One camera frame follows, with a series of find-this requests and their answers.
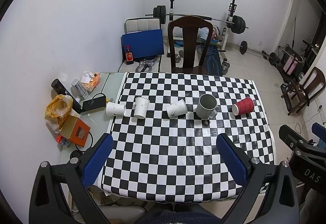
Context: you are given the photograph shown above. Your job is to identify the dumbbell on floor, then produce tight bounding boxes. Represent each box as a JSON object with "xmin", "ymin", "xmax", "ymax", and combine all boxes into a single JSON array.
[{"xmin": 221, "ymin": 58, "xmax": 230, "ymax": 74}]

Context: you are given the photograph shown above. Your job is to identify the black white checkered tablecloth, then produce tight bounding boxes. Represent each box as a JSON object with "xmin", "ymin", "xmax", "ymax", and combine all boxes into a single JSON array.
[{"xmin": 97, "ymin": 73, "xmax": 274, "ymax": 202}]

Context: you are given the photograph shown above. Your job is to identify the blue flat board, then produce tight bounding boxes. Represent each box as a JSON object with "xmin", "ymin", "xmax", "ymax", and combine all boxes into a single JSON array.
[{"xmin": 121, "ymin": 29, "xmax": 164, "ymax": 59}]

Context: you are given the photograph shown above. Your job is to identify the yellow plastic bag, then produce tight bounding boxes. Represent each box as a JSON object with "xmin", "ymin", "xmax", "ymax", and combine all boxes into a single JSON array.
[{"xmin": 45, "ymin": 95, "xmax": 73, "ymax": 134}]

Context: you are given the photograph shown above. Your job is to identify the black phone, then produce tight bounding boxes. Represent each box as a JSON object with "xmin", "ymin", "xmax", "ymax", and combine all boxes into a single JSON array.
[{"xmin": 82, "ymin": 96, "xmax": 106, "ymax": 112}]

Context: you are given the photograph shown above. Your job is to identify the dark bottle red label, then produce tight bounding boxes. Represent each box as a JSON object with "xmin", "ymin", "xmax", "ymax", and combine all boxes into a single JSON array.
[{"xmin": 126, "ymin": 45, "xmax": 134, "ymax": 65}]

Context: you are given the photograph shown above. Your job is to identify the white paper cup with scribble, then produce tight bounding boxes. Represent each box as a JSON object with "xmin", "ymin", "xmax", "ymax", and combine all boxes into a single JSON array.
[{"xmin": 166, "ymin": 99, "xmax": 188, "ymax": 118}]

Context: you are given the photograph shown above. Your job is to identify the white padded folding chair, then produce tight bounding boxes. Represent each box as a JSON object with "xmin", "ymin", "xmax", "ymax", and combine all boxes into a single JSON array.
[{"xmin": 124, "ymin": 17, "xmax": 161, "ymax": 34}]

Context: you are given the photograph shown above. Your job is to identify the black cylinder tube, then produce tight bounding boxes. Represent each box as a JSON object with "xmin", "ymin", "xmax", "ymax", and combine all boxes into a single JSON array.
[{"xmin": 51, "ymin": 79, "xmax": 82, "ymax": 114}]

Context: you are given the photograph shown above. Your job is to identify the orange tissue pack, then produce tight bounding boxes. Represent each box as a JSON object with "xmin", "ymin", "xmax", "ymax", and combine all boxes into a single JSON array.
[{"xmin": 81, "ymin": 71, "xmax": 101, "ymax": 94}]

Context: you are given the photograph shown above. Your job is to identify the orange box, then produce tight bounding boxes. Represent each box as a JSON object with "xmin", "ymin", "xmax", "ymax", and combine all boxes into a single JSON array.
[{"xmin": 60, "ymin": 115, "xmax": 90, "ymax": 147}]

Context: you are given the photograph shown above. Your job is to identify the white barbell rack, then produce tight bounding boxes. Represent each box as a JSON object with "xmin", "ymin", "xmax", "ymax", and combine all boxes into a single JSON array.
[{"xmin": 160, "ymin": 0, "xmax": 246, "ymax": 50}]

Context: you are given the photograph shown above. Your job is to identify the wooden chair at right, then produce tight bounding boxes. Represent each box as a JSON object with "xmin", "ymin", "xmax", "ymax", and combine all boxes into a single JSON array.
[{"xmin": 280, "ymin": 67, "xmax": 325, "ymax": 116}]

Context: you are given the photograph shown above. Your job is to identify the dark wooden chair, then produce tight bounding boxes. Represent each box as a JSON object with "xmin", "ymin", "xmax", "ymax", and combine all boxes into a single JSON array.
[{"xmin": 167, "ymin": 15, "xmax": 213, "ymax": 75}]

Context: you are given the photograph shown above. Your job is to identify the white paper cup middle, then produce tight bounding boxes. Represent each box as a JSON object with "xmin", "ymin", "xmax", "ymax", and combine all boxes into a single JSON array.
[{"xmin": 134, "ymin": 97, "xmax": 150, "ymax": 119}]

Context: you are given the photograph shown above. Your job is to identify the silver small box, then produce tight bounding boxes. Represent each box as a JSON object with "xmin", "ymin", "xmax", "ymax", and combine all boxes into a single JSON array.
[{"xmin": 71, "ymin": 79, "xmax": 88, "ymax": 99}]

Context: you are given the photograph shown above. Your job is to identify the white paper cup leftmost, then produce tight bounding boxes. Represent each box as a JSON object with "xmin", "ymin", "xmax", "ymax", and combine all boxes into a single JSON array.
[{"xmin": 106, "ymin": 102, "xmax": 126, "ymax": 116}]

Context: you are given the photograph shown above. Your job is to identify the red ribbed paper cup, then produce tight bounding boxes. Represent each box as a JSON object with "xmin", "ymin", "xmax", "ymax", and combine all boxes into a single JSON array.
[{"xmin": 231, "ymin": 97, "xmax": 255, "ymax": 116}]

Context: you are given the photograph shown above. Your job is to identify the small barbell on floor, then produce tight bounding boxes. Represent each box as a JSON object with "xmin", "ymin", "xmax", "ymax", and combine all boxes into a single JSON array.
[{"xmin": 239, "ymin": 41, "xmax": 280, "ymax": 66}]

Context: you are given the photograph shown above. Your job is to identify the grey ceramic mug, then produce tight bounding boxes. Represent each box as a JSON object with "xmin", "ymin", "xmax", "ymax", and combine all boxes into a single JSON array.
[{"xmin": 196, "ymin": 94, "xmax": 218, "ymax": 120}]

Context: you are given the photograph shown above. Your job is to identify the black round disc with cable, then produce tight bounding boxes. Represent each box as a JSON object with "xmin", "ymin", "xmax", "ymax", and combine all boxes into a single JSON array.
[{"xmin": 70, "ymin": 132, "xmax": 94, "ymax": 159}]

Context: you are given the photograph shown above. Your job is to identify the pink cart frame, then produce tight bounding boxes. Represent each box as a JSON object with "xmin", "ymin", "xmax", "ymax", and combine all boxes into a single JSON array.
[{"xmin": 277, "ymin": 45, "xmax": 305, "ymax": 81}]

